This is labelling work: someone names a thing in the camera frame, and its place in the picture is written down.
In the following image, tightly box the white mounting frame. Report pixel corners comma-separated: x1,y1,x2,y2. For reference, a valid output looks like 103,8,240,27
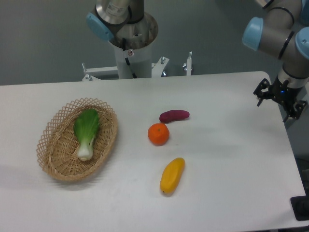
82,51,194,81

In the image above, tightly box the green bok choy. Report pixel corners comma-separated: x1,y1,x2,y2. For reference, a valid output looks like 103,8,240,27
73,109,99,161

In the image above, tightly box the yellow mango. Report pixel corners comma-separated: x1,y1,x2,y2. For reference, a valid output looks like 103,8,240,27
159,158,185,195

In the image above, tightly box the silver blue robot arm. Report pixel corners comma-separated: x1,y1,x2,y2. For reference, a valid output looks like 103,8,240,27
86,0,309,119

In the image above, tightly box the orange tangerine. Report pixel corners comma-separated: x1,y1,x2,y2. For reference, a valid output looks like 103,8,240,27
147,123,169,146

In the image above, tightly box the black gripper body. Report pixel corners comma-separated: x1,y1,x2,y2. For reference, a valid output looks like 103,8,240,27
270,77,305,109

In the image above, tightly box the black device at table edge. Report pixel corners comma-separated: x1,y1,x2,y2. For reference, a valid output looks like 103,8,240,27
290,196,309,221

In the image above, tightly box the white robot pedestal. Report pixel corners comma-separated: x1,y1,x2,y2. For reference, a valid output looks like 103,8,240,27
110,13,158,79

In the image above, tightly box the purple sweet potato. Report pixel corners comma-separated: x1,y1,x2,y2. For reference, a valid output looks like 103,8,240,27
159,110,190,123

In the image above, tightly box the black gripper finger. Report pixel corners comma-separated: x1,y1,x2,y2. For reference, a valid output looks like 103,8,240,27
283,100,307,122
253,78,271,106

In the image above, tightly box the woven wicker basket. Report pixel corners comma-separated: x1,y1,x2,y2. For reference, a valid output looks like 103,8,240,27
37,98,118,182

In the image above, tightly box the black cable on pedestal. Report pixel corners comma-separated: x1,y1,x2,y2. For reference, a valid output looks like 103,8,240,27
122,38,138,79

